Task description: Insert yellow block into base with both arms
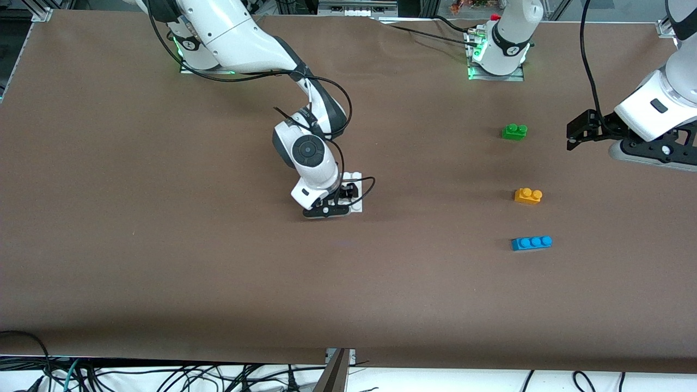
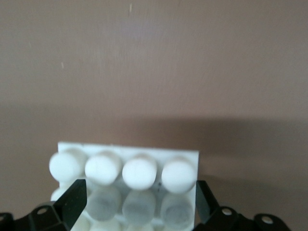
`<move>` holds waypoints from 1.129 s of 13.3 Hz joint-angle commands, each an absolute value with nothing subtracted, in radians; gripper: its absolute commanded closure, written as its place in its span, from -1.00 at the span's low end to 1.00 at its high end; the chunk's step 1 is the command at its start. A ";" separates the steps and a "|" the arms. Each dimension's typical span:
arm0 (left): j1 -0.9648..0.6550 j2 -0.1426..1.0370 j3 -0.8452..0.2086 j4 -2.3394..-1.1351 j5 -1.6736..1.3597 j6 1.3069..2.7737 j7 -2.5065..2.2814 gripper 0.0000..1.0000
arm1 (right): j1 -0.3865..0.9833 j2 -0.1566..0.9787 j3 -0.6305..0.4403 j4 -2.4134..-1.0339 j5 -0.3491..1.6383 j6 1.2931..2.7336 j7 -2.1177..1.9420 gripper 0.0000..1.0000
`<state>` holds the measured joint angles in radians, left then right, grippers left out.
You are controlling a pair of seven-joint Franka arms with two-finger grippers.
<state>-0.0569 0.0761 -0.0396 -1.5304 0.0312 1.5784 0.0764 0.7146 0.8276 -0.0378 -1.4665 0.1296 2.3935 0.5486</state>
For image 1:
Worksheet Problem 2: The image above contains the white studded base plate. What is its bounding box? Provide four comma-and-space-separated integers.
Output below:
339, 172, 364, 214

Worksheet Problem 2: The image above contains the blue three-stud block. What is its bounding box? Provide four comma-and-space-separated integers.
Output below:
511, 235, 553, 252

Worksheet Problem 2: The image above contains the brown table mat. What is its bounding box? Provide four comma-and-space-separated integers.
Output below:
0, 9, 697, 376

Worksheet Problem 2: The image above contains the small orange red object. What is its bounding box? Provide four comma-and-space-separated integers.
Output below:
451, 0, 491, 14

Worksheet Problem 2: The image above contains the white power strip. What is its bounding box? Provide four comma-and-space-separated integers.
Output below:
319, 0, 398, 18

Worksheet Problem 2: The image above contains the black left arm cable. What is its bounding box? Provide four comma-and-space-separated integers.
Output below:
578, 0, 605, 120

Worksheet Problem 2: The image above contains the aluminium frame post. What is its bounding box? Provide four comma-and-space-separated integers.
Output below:
545, 0, 572, 22

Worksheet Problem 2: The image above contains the short black base cable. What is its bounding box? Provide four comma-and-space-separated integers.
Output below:
433, 14, 480, 33

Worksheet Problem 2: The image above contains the long black base cable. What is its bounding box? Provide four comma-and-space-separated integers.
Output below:
380, 22, 480, 47

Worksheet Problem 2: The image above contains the dark frame post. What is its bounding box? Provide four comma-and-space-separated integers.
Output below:
312, 348, 350, 392

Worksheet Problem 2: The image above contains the black floor cable bundle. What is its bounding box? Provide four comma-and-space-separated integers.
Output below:
82, 364, 327, 392

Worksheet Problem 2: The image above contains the teal floor cable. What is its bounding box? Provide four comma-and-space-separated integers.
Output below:
63, 358, 81, 392

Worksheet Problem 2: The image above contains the black looped floor cable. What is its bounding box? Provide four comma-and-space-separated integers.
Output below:
0, 330, 52, 392

